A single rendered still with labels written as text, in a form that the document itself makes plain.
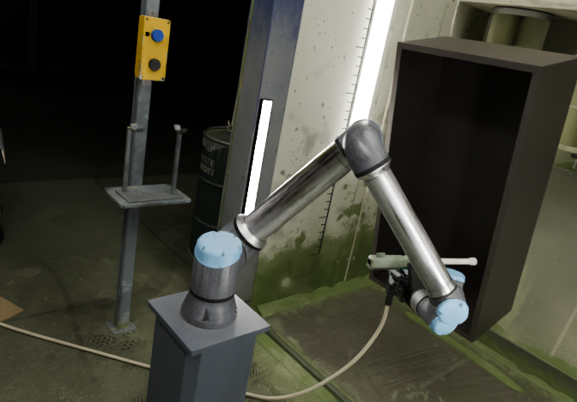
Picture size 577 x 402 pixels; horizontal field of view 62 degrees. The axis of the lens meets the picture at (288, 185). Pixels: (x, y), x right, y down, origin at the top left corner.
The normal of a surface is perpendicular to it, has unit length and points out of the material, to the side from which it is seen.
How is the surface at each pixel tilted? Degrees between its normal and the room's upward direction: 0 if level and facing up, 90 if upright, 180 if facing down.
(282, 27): 90
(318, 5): 90
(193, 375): 90
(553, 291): 57
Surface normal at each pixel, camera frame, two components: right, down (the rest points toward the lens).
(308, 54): 0.64, 0.33
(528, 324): -0.53, -0.46
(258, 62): -0.75, 0.06
